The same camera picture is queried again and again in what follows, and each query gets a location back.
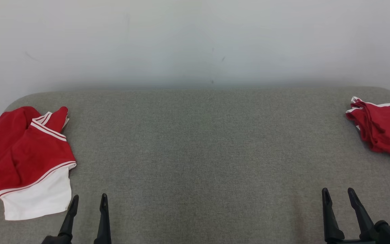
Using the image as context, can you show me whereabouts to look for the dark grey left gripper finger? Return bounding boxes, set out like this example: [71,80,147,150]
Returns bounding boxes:
[94,193,112,244]
[58,195,79,238]

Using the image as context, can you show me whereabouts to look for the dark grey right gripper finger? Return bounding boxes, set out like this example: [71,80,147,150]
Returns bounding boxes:
[322,188,345,243]
[347,187,375,241]

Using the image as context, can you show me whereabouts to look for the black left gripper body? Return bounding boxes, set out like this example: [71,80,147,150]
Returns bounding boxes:
[41,235,95,244]

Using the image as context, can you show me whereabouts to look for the red and white jersey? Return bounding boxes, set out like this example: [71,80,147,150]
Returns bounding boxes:
[0,106,77,221]

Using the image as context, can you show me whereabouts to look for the red shorts with white trim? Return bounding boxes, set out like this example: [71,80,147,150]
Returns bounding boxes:
[345,97,390,164]

